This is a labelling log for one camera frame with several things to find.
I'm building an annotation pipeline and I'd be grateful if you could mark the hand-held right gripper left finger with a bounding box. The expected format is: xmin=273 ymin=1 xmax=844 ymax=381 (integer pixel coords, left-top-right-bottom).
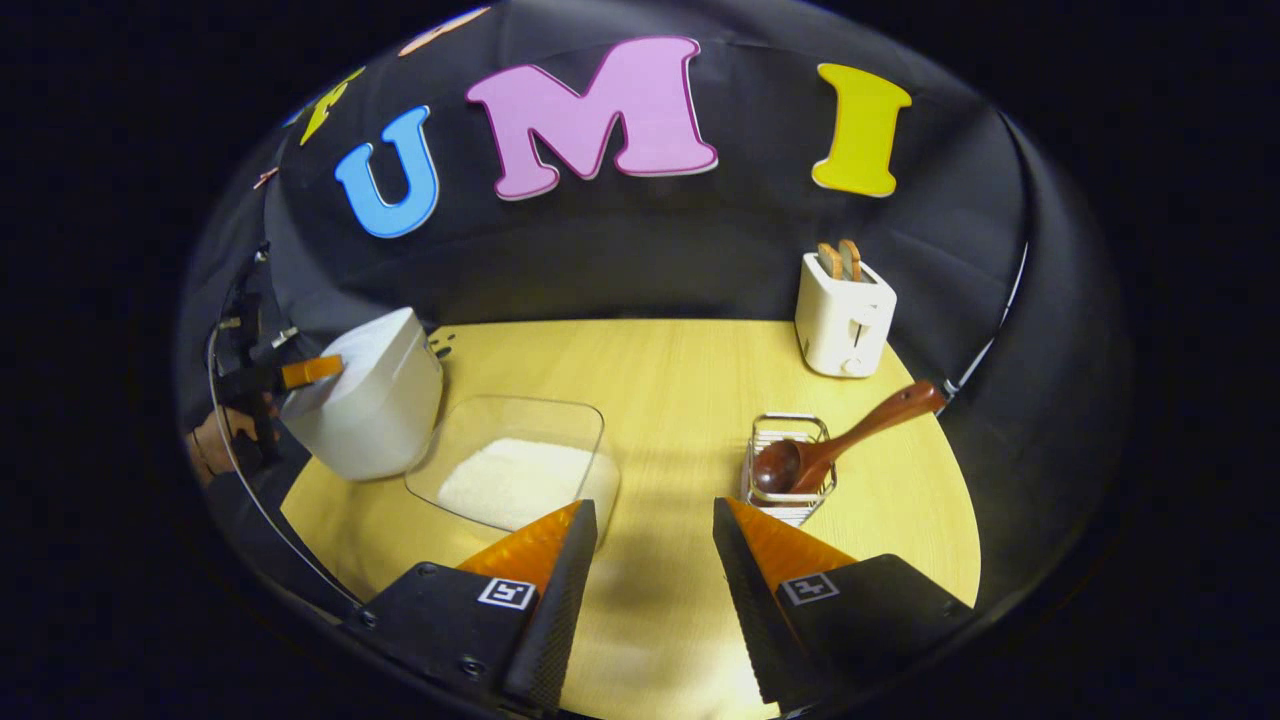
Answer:
xmin=345 ymin=500 xmax=599 ymax=713

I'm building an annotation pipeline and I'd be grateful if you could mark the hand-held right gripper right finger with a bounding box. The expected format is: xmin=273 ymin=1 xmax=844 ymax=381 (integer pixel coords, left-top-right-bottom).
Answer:
xmin=712 ymin=497 xmax=976 ymax=713

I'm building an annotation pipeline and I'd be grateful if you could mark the white rice cooker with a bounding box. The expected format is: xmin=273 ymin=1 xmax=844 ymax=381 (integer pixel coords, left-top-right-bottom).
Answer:
xmin=280 ymin=307 xmax=445 ymax=483

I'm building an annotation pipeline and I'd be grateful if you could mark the metal wire chopstick holder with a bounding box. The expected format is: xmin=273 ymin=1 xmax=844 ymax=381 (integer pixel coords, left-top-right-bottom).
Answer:
xmin=740 ymin=412 xmax=839 ymax=528

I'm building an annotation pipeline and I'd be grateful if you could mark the white rice heap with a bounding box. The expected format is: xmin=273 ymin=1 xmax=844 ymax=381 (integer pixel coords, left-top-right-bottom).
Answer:
xmin=437 ymin=437 xmax=596 ymax=531

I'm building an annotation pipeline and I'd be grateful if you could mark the dark wooden spoon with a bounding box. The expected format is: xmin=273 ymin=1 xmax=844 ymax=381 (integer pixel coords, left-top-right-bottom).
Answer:
xmin=752 ymin=380 xmax=948 ymax=496

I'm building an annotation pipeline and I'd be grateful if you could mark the clear glass container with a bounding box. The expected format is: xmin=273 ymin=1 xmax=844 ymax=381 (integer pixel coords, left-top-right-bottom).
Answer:
xmin=405 ymin=394 xmax=621 ymax=546

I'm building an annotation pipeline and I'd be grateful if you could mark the white toaster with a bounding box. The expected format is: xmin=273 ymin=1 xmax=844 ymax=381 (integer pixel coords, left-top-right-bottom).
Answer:
xmin=795 ymin=252 xmax=898 ymax=379

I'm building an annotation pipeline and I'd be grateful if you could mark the black backdrop cloth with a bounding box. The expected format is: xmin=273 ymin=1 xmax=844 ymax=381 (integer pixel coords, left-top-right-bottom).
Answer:
xmin=175 ymin=0 xmax=1136 ymax=601

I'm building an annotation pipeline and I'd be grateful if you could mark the white cable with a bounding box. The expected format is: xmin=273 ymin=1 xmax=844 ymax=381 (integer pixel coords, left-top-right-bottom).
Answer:
xmin=940 ymin=240 xmax=1031 ymax=396

